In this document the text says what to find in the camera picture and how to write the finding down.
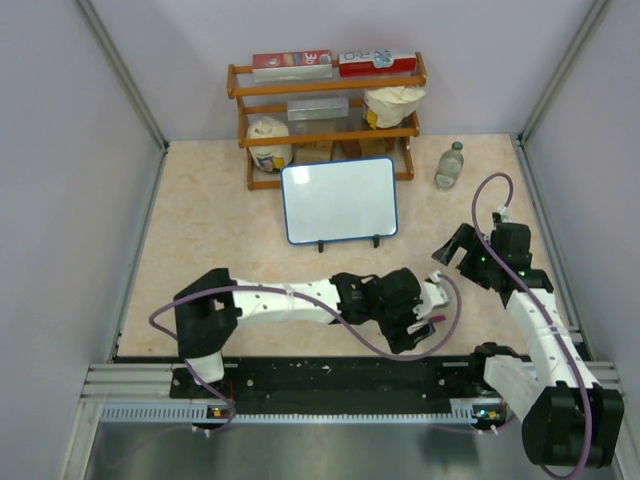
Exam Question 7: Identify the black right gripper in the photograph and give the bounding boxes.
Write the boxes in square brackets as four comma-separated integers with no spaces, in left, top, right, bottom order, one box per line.
[433,223,503,290]

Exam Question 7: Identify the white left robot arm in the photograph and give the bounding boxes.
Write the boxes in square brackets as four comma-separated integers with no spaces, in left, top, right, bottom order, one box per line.
[174,268,450,397]

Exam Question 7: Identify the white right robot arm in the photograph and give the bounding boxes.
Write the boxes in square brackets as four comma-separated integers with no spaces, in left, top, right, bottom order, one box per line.
[432,212,624,468]

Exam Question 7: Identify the blue-framed whiteboard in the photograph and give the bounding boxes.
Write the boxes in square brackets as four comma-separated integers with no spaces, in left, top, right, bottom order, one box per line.
[280,157,399,245]

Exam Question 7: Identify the clear glass bottle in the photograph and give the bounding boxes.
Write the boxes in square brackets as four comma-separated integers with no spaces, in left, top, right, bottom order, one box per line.
[434,141,464,191]

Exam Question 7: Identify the brown block under shelf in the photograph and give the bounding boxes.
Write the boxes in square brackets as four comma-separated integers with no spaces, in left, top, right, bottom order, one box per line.
[341,138,395,159]

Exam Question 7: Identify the white cloth bag right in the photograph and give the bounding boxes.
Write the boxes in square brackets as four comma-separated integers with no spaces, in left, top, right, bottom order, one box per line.
[363,86,425,129]

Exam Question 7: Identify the white cloth bag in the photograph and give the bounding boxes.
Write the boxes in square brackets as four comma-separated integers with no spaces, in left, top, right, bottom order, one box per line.
[246,116,293,172]
[363,86,425,129]

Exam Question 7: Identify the wooden shelf rack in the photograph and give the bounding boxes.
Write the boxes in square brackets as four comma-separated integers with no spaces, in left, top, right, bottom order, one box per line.
[227,52,427,191]

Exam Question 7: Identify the brown box under shelf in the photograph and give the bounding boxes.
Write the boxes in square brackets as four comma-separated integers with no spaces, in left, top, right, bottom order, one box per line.
[294,141,334,164]

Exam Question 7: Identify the clear plastic box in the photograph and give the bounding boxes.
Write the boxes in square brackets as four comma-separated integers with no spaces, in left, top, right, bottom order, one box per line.
[287,97,350,122]

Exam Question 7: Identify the red toothpaste box right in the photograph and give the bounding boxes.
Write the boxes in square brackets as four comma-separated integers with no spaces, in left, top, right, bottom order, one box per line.
[337,49,417,77]

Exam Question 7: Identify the red toothpaste box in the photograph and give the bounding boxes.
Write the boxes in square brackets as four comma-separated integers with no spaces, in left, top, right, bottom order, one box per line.
[337,49,417,77]
[252,49,333,83]

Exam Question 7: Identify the white cloth bag left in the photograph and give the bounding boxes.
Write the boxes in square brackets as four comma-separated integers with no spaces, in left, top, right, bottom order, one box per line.
[246,116,293,172]

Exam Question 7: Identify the red toothpaste box left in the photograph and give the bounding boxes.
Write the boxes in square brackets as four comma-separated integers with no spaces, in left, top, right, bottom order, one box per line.
[252,49,333,83]

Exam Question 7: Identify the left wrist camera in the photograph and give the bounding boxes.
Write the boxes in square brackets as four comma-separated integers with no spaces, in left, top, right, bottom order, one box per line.
[421,270,451,311]

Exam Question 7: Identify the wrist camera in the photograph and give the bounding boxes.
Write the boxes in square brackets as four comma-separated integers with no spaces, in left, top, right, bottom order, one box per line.
[421,270,451,311]
[492,205,513,225]

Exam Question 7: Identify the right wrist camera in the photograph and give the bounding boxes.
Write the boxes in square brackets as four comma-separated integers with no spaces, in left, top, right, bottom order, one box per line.
[492,205,513,225]

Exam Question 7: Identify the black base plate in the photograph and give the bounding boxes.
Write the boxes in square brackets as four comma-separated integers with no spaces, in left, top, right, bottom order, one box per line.
[169,355,506,415]

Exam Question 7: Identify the grey cable duct rail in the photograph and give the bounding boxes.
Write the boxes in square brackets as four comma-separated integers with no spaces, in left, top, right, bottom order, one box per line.
[99,397,506,425]

